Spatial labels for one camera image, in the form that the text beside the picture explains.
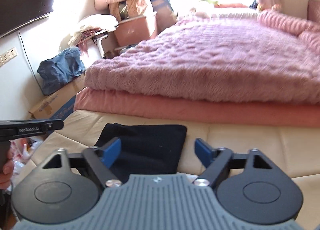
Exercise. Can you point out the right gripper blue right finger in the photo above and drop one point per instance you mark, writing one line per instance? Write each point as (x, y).
(205, 153)

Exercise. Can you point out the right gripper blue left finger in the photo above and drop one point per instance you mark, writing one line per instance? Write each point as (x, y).
(109, 152)

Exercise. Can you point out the black pants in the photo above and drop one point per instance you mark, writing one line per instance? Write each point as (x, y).
(145, 149)

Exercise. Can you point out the person's left hand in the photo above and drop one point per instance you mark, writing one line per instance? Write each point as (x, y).
(7, 171)

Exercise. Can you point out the salmon pink bed sheet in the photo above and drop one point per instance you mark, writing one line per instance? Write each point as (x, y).
(123, 103)

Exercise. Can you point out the brown cardboard box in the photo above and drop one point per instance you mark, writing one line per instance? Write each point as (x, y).
(60, 104)

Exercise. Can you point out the blue fabric bag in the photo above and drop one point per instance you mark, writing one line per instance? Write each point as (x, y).
(60, 70)

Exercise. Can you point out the pink fluffy blanket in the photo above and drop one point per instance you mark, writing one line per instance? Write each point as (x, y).
(274, 58)

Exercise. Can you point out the black flat television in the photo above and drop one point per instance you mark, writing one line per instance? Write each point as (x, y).
(16, 14)

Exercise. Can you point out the pink plastic storage bin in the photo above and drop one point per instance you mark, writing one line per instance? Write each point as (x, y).
(134, 30)

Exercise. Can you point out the pile of light clothes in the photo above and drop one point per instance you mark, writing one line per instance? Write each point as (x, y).
(90, 25)

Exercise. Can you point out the white wall sockets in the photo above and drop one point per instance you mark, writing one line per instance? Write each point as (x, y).
(8, 55)

